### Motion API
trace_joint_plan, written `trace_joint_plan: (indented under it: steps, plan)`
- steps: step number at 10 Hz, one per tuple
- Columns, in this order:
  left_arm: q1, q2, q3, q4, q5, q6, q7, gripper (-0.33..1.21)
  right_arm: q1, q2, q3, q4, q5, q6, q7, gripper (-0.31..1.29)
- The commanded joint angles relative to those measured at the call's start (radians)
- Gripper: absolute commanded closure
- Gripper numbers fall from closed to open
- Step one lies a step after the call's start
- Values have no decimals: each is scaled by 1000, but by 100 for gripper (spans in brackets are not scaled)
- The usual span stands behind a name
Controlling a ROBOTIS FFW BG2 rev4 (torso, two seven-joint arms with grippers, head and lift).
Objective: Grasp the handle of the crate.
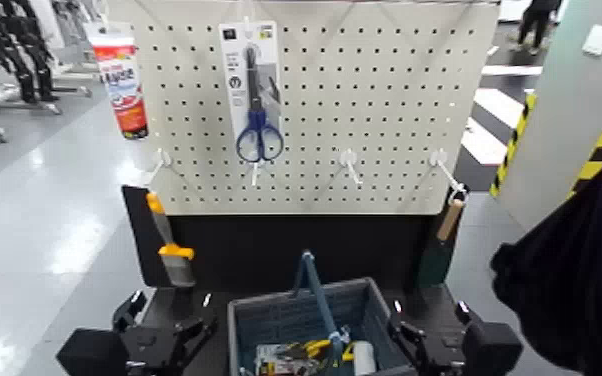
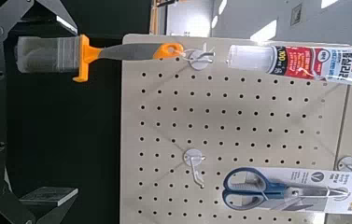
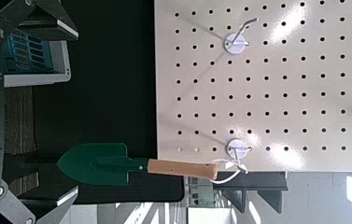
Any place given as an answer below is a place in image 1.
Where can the white pegboard hook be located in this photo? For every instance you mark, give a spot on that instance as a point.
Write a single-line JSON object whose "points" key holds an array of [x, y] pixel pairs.
{"points": [[161, 159], [445, 170], [350, 162], [255, 173]]}

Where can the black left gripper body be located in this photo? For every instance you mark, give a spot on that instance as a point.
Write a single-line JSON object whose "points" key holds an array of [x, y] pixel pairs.
{"points": [[156, 349]]}

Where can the white wall plate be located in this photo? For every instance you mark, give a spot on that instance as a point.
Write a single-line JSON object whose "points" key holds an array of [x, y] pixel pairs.
{"points": [[598, 40]]}

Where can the white pegboard panel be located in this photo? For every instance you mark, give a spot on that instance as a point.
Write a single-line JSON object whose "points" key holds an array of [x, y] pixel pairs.
{"points": [[374, 94]]}

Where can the white metal support frame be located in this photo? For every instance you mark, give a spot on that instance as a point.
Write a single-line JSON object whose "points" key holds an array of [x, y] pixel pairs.
{"points": [[12, 105]]}

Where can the red white tube package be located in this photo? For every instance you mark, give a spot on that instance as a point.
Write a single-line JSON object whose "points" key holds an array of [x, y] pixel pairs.
{"points": [[125, 84]]}

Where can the colourful packaged item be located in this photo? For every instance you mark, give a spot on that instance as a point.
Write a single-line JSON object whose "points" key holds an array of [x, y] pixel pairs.
{"points": [[274, 362]]}

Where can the scissors retail card package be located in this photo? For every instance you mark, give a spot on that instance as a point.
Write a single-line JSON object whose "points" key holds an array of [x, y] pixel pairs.
{"points": [[238, 58]]}

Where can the dark navy cloth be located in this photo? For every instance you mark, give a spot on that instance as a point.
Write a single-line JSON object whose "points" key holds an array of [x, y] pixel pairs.
{"points": [[579, 283]]}

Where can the grey plastic crate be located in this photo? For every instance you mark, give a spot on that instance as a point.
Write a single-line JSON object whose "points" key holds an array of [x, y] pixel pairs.
{"points": [[285, 317]]}

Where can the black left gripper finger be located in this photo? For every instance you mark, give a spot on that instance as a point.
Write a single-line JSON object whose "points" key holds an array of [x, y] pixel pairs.
{"points": [[198, 323], [128, 312]]}

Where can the yellow black hazard tape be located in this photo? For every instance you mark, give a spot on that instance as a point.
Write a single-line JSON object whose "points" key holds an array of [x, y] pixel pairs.
{"points": [[600, 157], [513, 142]]}

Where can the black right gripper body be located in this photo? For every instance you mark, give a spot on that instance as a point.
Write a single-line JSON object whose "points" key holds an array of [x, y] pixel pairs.
{"points": [[442, 354]]}

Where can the person in black clothes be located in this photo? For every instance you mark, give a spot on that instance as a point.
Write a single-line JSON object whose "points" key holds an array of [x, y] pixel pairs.
{"points": [[537, 23]]}

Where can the white roll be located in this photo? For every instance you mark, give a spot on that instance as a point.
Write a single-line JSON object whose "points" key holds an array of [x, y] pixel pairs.
{"points": [[363, 359]]}

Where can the black display stand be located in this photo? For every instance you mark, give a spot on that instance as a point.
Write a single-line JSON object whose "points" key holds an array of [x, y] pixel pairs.
{"points": [[280, 246]]}

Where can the black humanoid robot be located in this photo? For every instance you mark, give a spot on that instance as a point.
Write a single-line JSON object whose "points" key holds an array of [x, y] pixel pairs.
{"points": [[17, 47]]}

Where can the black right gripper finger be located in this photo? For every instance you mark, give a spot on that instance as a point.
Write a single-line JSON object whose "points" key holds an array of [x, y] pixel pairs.
{"points": [[468, 317], [405, 328]]}

